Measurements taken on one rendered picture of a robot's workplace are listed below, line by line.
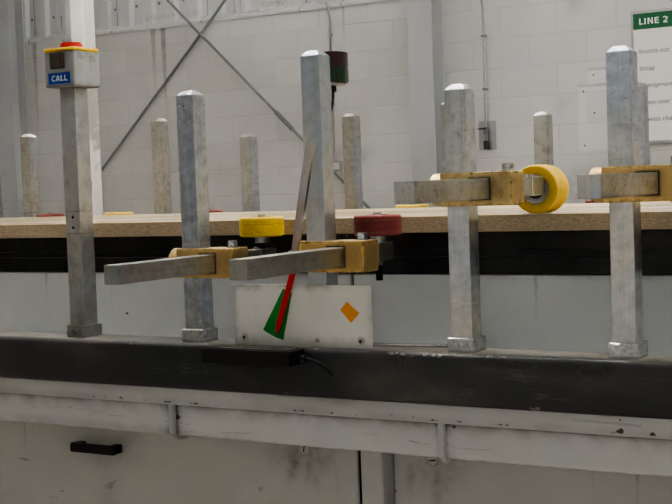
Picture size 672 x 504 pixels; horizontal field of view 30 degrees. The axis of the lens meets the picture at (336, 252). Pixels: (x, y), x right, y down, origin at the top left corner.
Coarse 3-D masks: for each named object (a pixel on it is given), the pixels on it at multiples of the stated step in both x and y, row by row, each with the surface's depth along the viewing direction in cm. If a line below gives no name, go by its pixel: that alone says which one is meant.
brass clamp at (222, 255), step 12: (180, 252) 213; (192, 252) 212; (204, 252) 211; (216, 252) 210; (228, 252) 208; (240, 252) 210; (216, 264) 210; (228, 264) 209; (192, 276) 212; (204, 276) 211; (216, 276) 210; (228, 276) 209
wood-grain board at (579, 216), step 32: (0, 224) 270; (32, 224) 259; (64, 224) 254; (96, 224) 250; (128, 224) 246; (160, 224) 242; (224, 224) 234; (288, 224) 227; (352, 224) 220; (416, 224) 214; (480, 224) 208; (512, 224) 205; (544, 224) 202; (576, 224) 200; (608, 224) 197
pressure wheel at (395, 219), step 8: (360, 216) 208; (368, 216) 207; (376, 216) 206; (384, 216) 206; (392, 216) 207; (400, 216) 209; (360, 224) 208; (368, 224) 207; (376, 224) 206; (384, 224) 206; (392, 224) 207; (400, 224) 209; (368, 232) 207; (376, 232) 206; (384, 232) 206; (392, 232) 207; (400, 232) 209; (384, 240) 210; (376, 272) 210; (376, 280) 210
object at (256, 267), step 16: (256, 256) 180; (272, 256) 180; (288, 256) 183; (304, 256) 187; (320, 256) 191; (336, 256) 195; (384, 256) 209; (240, 272) 174; (256, 272) 176; (272, 272) 180; (288, 272) 183
